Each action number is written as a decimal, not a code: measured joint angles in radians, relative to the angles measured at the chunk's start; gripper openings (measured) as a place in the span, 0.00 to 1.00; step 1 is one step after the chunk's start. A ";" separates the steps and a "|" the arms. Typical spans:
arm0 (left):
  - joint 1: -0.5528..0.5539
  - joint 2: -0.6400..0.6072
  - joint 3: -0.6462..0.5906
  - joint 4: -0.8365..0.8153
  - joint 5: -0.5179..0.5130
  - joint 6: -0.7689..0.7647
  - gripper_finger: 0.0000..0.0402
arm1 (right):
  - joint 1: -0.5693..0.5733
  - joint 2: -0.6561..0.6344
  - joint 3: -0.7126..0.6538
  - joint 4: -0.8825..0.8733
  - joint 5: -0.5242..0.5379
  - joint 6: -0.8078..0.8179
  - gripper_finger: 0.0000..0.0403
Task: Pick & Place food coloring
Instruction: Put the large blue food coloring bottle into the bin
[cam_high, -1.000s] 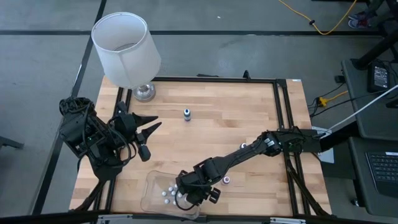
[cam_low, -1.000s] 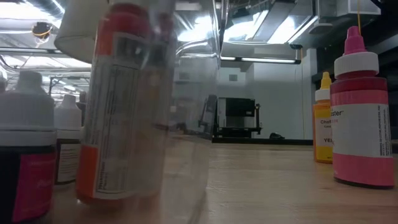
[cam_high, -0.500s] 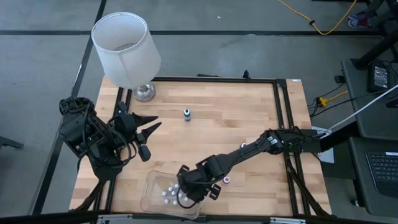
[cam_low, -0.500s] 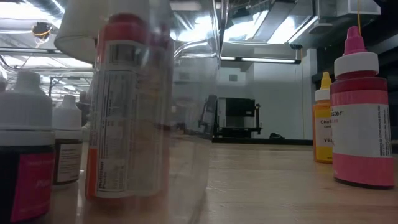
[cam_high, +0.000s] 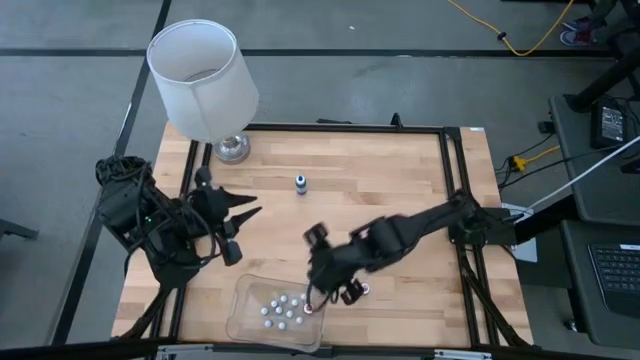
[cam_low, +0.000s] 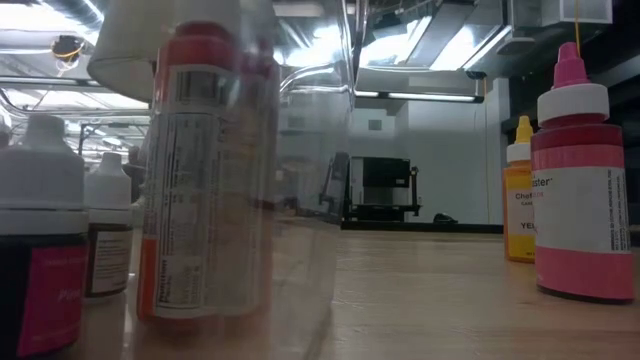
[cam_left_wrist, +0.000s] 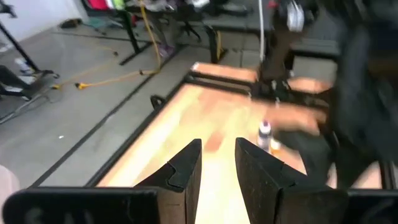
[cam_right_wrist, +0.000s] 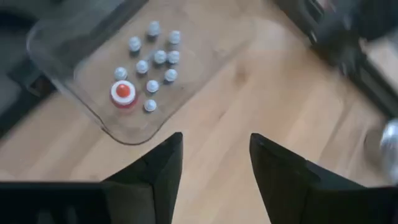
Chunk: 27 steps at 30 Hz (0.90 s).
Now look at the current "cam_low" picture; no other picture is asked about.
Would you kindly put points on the red food coloring bottle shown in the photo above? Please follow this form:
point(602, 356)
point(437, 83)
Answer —
point(200, 200)

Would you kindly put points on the yellow food coloring bottle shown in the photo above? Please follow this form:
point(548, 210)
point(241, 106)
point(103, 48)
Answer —
point(519, 200)

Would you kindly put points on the small white-capped dropper bottle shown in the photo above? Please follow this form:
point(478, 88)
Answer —
point(40, 200)
point(107, 200)

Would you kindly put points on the pink food coloring bottle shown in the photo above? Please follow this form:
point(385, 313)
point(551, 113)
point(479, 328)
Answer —
point(580, 210)

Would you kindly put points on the black workstation cabinet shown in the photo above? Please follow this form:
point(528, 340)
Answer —
point(385, 175)

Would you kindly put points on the clear plastic container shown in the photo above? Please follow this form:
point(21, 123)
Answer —
point(310, 250)

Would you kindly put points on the ceiling light strip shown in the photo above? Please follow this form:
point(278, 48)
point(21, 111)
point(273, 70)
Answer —
point(430, 96)

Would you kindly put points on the person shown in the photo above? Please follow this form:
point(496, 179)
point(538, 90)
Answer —
point(135, 175)

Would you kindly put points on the white ceiling vent box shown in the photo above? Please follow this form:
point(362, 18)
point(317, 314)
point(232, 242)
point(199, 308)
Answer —
point(585, 11)

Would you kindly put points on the small grey wall box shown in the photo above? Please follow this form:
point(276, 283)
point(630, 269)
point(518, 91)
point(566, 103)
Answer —
point(375, 125)

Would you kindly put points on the black aluminium table frame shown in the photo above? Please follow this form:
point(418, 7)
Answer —
point(430, 227)

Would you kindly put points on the silver ventilation duct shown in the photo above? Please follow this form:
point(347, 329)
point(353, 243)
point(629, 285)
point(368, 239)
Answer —
point(450, 45)

